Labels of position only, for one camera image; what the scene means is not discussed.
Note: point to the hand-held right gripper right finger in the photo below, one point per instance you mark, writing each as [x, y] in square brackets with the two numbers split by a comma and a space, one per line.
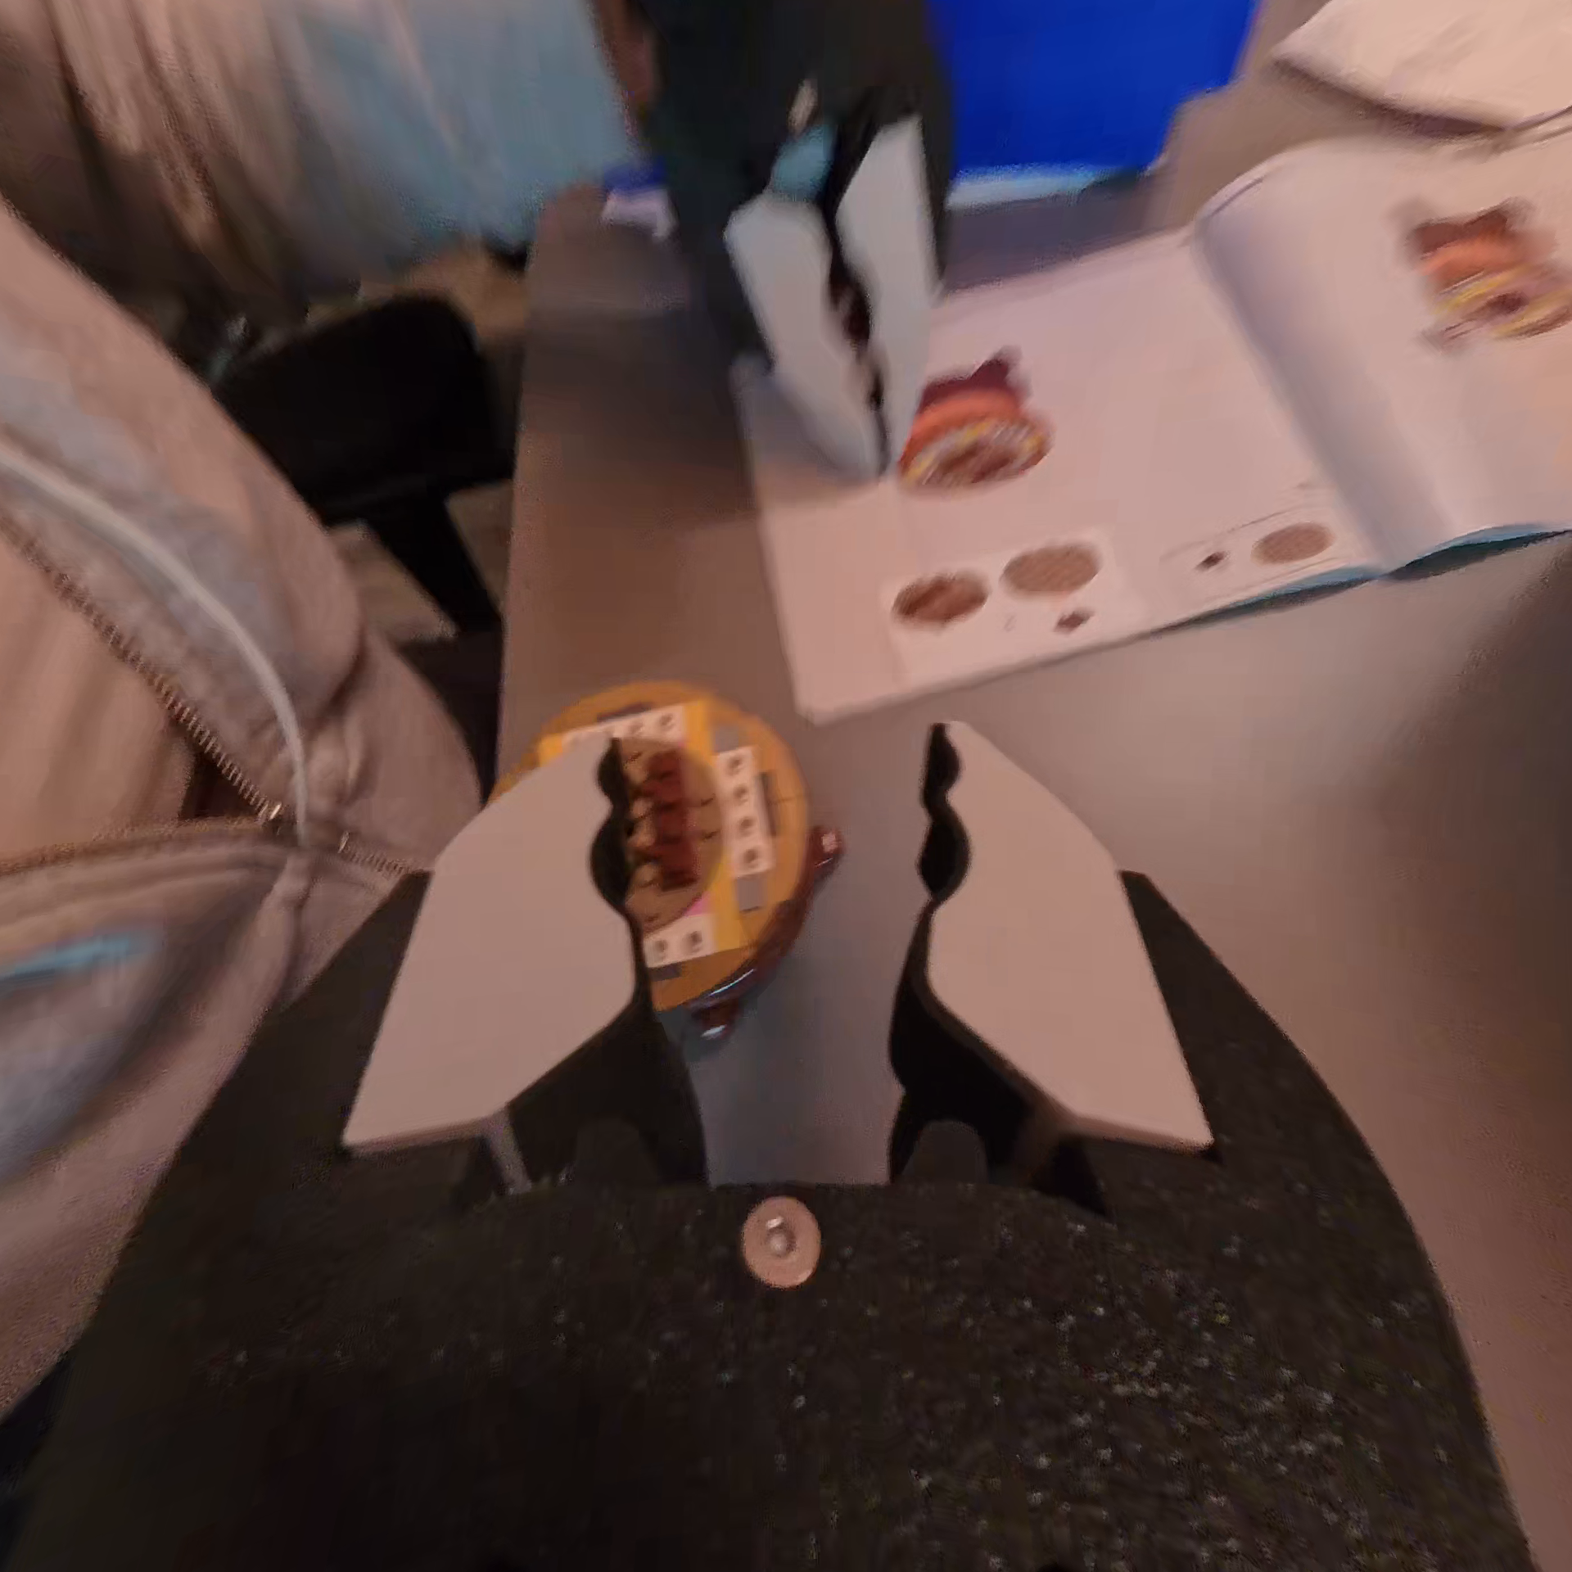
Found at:
[1059, 977]

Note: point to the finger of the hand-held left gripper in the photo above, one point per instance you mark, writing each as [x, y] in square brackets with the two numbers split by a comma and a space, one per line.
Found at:
[891, 276]
[801, 333]

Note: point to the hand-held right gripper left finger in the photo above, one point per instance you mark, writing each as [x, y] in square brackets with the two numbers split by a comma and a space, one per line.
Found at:
[504, 977]

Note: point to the brick pot model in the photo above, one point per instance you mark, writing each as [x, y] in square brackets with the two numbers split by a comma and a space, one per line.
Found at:
[700, 845]

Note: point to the blue plastic bin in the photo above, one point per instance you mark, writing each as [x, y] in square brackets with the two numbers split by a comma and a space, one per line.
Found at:
[1103, 72]

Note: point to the white instruction booklet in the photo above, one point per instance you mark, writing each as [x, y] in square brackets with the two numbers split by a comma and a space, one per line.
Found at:
[1154, 465]

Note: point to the white paper sheet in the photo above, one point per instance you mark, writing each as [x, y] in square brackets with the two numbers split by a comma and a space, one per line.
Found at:
[1451, 49]

